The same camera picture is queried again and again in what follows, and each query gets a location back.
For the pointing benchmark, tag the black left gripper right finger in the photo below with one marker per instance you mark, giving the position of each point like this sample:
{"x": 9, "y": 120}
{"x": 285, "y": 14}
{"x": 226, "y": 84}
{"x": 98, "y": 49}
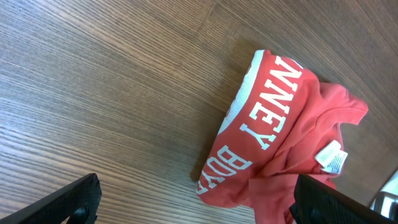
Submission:
{"x": 317, "y": 203}

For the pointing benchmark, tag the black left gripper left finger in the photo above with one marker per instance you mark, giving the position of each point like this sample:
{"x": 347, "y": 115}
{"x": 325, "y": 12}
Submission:
{"x": 76, "y": 202}

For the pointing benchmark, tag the red t-shirt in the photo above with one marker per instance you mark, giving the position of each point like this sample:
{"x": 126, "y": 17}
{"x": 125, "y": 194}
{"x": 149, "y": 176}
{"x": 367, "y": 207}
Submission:
{"x": 280, "y": 119}

